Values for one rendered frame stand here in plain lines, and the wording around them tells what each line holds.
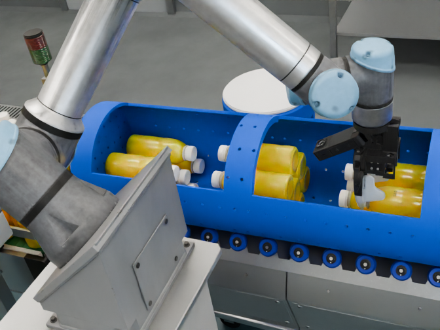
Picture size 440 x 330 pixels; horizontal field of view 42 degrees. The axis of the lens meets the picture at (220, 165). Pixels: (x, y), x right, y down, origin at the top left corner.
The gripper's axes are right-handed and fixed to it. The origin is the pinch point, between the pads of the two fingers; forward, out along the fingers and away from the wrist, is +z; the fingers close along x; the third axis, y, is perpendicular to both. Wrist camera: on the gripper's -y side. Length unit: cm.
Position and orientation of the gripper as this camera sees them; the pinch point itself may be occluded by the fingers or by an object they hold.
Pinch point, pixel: (361, 196)
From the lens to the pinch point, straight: 126.4
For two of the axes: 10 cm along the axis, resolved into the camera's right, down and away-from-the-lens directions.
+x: 3.6, -6.0, 7.1
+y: 9.2, 1.1, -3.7
